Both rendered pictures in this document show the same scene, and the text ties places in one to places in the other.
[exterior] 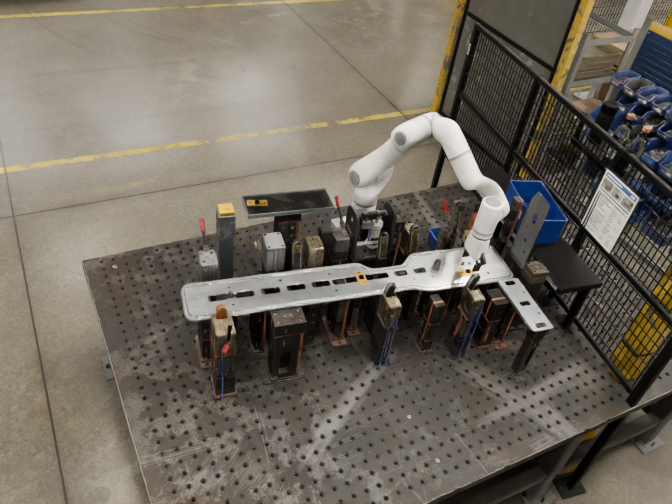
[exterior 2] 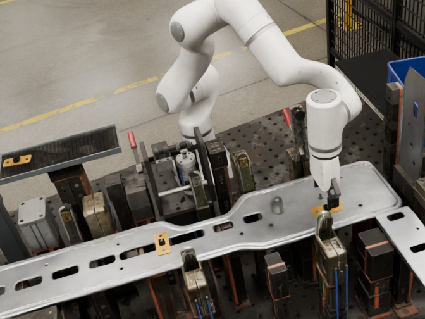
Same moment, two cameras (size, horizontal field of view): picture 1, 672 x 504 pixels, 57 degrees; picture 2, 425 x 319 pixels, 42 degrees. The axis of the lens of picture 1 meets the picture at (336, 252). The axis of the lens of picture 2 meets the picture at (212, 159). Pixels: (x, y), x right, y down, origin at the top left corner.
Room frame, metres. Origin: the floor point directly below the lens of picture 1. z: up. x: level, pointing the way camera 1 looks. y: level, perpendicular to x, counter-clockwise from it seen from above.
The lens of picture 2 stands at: (0.85, -0.60, 2.10)
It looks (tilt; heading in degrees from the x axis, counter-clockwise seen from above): 38 degrees down; 17
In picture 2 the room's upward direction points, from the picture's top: 11 degrees counter-clockwise
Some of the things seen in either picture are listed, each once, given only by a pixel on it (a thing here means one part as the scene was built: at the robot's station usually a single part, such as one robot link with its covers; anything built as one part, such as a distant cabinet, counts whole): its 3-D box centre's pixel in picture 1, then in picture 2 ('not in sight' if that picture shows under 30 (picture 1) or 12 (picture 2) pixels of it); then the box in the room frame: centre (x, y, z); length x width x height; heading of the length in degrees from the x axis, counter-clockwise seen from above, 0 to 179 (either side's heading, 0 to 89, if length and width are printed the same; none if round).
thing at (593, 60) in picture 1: (535, 86); not in sight; (4.79, -1.38, 0.65); 1.00 x 0.50 x 1.30; 33
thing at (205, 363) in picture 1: (204, 327); not in sight; (1.58, 0.46, 0.84); 0.18 x 0.06 x 0.29; 24
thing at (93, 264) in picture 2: (307, 311); (103, 300); (1.75, 0.08, 0.84); 0.13 x 0.11 x 0.29; 24
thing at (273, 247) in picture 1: (271, 277); (55, 257); (1.85, 0.25, 0.90); 0.13 x 0.10 x 0.41; 24
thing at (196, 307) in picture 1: (356, 280); (155, 249); (1.82, -0.10, 1.00); 1.38 x 0.22 x 0.02; 114
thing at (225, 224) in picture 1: (225, 252); (4, 231); (1.94, 0.47, 0.92); 0.08 x 0.08 x 0.44; 24
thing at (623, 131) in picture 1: (621, 136); not in sight; (2.37, -1.09, 1.53); 0.06 x 0.06 x 0.20
